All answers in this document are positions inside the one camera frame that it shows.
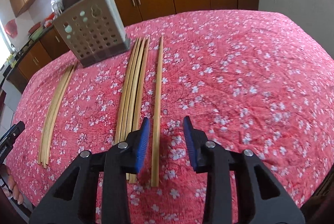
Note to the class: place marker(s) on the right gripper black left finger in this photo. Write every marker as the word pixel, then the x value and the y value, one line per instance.
pixel 72 198

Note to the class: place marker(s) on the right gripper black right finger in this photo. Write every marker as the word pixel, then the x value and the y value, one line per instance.
pixel 260 196

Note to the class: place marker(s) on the single wooden chopstick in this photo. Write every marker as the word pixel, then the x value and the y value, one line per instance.
pixel 156 118

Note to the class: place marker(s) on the person's left hand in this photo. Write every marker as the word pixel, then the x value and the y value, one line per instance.
pixel 12 190

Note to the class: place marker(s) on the green basin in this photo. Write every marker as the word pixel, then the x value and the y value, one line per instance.
pixel 36 34

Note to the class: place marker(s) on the pink floral tablecloth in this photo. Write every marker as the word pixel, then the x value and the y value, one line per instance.
pixel 248 79

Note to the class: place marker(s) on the red basin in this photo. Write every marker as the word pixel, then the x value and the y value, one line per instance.
pixel 34 28

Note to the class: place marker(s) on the perforated grey utensil holder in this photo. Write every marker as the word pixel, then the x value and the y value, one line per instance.
pixel 93 31

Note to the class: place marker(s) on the red bag hanging on wall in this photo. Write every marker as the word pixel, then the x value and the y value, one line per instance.
pixel 11 28

